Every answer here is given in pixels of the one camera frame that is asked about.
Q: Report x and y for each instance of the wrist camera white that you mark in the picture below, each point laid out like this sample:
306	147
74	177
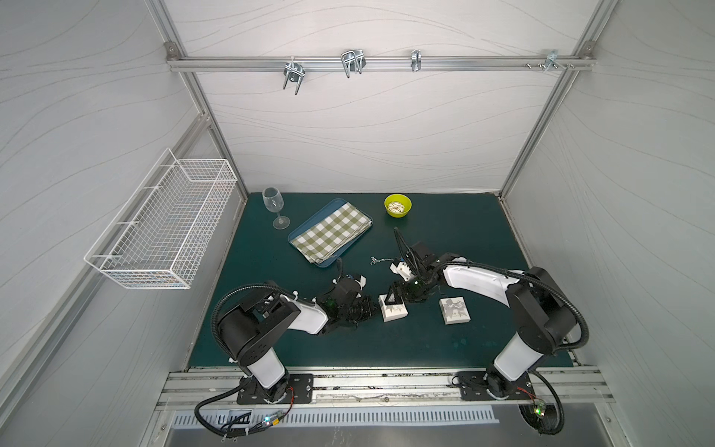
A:
360	280
403	270

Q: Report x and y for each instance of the white jewelry box base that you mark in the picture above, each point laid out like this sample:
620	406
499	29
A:
391	312

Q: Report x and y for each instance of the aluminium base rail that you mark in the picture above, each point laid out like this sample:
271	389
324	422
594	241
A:
372	387

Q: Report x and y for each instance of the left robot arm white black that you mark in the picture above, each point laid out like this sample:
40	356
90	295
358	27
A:
248	322

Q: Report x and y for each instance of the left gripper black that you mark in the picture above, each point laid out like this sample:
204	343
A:
362	307

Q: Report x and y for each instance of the green checked cloth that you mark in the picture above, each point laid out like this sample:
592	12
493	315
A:
332	232

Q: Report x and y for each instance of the white slotted cable duct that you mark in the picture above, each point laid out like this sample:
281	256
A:
435	416

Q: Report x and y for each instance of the yellow-green plastic bowl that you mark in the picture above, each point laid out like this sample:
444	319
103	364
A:
400	198

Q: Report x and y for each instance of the white wire basket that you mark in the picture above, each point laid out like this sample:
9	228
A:
158	238

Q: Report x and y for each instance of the metal clamp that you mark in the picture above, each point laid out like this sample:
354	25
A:
416	61
294	73
353	61
551	63

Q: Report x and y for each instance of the blue rectangular tray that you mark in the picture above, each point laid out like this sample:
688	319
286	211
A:
313	223

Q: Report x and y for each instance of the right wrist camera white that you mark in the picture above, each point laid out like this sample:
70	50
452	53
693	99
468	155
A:
403	270

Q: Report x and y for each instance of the clear wine glass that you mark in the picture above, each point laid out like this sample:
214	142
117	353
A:
274	202

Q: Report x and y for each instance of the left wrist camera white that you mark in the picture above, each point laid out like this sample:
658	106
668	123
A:
360	280

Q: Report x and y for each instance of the white striped item in bowl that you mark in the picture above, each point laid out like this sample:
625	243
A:
396	207

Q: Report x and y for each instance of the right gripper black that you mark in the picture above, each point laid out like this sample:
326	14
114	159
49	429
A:
414	277

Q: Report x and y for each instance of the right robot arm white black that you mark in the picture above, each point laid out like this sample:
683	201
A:
546	323

